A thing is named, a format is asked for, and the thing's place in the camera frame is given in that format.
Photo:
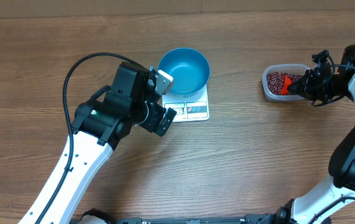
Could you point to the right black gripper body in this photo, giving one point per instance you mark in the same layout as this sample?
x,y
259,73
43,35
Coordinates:
x,y
311,82

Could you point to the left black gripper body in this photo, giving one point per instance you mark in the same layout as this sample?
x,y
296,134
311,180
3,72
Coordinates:
x,y
157,115

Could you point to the red scoop with blue handle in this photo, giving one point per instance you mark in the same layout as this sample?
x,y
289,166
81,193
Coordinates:
x,y
287,81

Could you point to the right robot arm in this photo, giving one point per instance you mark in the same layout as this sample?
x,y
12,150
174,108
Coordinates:
x,y
338,189

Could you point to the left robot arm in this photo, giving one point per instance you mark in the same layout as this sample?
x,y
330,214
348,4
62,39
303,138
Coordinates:
x,y
99,124

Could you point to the white digital kitchen scale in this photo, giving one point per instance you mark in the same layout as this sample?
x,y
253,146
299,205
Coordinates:
x,y
189,109

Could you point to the blue metal bowl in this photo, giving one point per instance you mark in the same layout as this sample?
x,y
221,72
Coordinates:
x,y
189,69

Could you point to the clear plastic container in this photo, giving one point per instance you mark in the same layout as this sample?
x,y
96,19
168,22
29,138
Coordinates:
x,y
285,68

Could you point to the red beans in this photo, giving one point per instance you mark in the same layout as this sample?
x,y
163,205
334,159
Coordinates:
x,y
275,81

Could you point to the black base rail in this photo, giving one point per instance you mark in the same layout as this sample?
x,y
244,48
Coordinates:
x,y
97,216

